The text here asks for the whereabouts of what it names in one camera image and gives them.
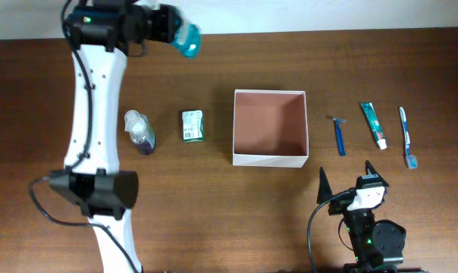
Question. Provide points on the white cardboard box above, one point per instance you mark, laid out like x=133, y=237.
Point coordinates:
x=270, y=128

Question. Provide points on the green toothpaste tube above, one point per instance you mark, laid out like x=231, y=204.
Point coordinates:
x=374, y=124

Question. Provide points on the blue disposable razor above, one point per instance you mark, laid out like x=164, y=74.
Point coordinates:
x=339, y=136

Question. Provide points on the blue white toothbrush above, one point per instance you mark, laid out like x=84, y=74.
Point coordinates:
x=410, y=160

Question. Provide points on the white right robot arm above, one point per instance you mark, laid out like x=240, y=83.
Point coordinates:
x=377, y=245

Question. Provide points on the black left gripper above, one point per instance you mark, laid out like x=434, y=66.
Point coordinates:
x=167, y=26

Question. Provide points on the green white soap box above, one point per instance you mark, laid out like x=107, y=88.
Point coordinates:
x=192, y=126

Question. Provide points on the blue mouthwash bottle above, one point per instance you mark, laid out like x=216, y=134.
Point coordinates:
x=187, y=38

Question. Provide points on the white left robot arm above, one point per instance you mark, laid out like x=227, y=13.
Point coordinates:
x=98, y=34

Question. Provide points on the clear hand sanitizer bottle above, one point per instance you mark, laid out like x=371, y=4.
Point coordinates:
x=141, y=132

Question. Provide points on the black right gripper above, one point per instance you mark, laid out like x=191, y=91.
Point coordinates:
x=324, y=191

